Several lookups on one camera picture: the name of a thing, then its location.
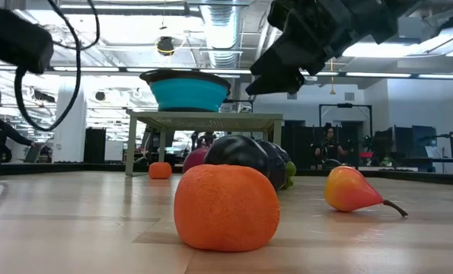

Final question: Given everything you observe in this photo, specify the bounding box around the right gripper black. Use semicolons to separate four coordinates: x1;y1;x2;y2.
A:
244;0;379;96

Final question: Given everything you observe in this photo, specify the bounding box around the dark green-purple fig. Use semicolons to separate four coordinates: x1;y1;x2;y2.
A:
271;142;298;190

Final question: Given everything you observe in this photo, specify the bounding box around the orange yellow pear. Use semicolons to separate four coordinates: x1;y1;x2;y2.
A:
324;166;409;218

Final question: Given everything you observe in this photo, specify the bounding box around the pale green perforated shelf riser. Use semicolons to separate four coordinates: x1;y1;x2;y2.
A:
125;111;284;177

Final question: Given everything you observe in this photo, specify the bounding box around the teal collapsible bowl grey rim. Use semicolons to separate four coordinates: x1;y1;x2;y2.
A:
139;68;231;113

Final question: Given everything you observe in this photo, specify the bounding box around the long ceiling strip light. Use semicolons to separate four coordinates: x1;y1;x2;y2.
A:
53;66;120;72
346;72;413;78

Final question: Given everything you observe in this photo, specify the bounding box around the black ceiling device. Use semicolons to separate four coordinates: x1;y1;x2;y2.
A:
156;36;176;57

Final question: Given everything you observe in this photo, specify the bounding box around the red plum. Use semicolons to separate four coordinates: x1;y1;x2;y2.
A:
182;147;212;174

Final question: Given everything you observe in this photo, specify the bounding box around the textured orange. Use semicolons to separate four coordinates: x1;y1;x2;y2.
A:
148;161;173;180
174;164;281;253

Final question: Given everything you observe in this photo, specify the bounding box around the black cabinet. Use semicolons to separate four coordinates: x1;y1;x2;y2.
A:
83;127;107;164

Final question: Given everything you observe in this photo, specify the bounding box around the white pillar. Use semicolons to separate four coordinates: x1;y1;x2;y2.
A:
53;81;88;164

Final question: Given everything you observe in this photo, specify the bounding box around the yellow hanging cord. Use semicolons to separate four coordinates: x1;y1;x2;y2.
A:
328;56;337;96

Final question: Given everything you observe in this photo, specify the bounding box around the silver ceiling air duct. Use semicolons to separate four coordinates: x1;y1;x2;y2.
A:
199;0;246;69

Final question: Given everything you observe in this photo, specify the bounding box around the black frame rig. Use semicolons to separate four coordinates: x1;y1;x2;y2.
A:
318;102;374;138

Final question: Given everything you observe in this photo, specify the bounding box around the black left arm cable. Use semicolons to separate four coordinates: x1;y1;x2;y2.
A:
14;0;100;132

